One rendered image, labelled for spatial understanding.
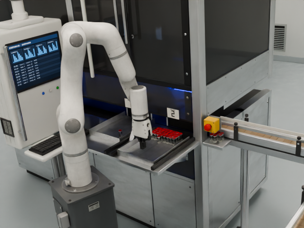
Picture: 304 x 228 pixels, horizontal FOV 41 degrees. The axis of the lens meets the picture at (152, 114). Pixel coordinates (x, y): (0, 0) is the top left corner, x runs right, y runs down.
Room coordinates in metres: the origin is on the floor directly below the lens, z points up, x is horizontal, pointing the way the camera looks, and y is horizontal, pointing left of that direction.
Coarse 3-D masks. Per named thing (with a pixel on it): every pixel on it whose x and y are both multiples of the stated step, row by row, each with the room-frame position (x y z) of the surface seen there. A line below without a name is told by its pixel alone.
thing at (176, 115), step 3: (168, 108) 2.24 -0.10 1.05; (168, 111) 2.24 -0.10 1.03; (171, 111) 2.22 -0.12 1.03; (174, 111) 2.21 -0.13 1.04; (177, 111) 2.19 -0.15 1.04; (168, 114) 2.24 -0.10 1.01; (174, 114) 2.21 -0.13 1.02; (177, 114) 2.19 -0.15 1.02; (171, 117) 2.22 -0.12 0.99; (174, 117) 2.21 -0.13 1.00; (177, 117) 2.20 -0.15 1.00
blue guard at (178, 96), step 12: (84, 72) 2.69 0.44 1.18; (84, 84) 2.70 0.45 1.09; (96, 84) 2.62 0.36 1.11; (108, 84) 2.55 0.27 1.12; (144, 84) 2.35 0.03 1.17; (96, 96) 2.63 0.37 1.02; (108, 96) 2.56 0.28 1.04; (120, 96) 2.49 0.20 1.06; (156, 96) 2.29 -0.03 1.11; (168, 96) 2.23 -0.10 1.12; (180, 96) 2.18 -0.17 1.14; (156, 108) 2.30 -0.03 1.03; (180, 108) 2.18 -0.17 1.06; (192, 120) 2.14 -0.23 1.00
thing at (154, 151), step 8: (152, 128) 2.26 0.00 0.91; (128, 144) 2.09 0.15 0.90; (136, 144) 2.12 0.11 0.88; (152, 144) 2.11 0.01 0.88; (160, 144) 2.10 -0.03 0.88; (168, 144) 2.09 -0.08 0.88; (176, 144) 2.08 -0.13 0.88; (120, 152) 2.00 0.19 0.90; (128, 152) 2.03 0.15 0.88; (136, 152) 2.02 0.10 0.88; (144, 152) 2.02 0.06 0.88; (152, 152) 2.01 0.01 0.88; (160, 152) 2.00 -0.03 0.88; (168, 152) 1.95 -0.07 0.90; (136, 160) 1.93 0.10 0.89; (144, 160) 1.89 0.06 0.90; (152, 160) 1.92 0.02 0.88
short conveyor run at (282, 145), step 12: (228, 120) 2.20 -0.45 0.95; (240, 120) 2.15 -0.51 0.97; (228, 132) 2.10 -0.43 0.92; (240, 132) 2.08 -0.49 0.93; (252, 132) 2.07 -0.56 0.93; (264, 132) 1.99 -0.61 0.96; (276, 132) 2.04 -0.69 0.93; (288, 132) 1.97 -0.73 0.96; (240, 144) 2.05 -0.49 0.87; (252, 144) 2.01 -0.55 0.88; (264, 144) 1.96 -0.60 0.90; (276, 144) 1.92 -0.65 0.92; (288, 144) 1.88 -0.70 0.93; (300, 144) 1.83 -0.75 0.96; (276, 156) 1.92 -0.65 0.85; (288, 156) 1.87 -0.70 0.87; (300, 156) 1.84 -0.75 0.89
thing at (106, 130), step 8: (112, 120) 2.48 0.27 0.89; (120, 120) 2.49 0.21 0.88; (128, 120) 2.48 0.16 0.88; (152, 120) 2.40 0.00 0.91; (96, 128) 2.36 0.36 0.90; (104, 128) 2.38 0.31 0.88; (112, 128) 2.37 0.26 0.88; (120, 128) 2.36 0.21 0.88; (128, 128) 2.35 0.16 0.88; (96, 136) 2.28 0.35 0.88; (104, 136) 2.23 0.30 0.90; (112, 136) 2.19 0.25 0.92
